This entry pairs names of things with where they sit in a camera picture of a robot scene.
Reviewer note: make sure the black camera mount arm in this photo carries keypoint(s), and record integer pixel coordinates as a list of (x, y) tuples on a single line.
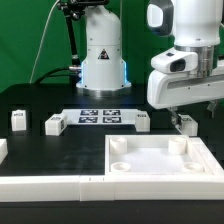
[(73, 10)]

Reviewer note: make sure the white U-shaped obstacle fence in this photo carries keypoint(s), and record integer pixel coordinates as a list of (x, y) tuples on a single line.
[(116, 187)]

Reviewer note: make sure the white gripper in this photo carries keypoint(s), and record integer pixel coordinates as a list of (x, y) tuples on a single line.
[(172, 90)]

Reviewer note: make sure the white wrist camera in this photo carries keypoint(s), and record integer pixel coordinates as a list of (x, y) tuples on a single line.
[(173, 61)]

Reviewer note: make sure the fiducial marker sheet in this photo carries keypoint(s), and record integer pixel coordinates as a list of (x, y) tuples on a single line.
[(100, 116)]

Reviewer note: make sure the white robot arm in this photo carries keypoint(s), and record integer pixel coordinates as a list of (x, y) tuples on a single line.
[(189, 72)]

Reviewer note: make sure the white square table top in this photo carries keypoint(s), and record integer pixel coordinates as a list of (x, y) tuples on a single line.
[(154, 155)]

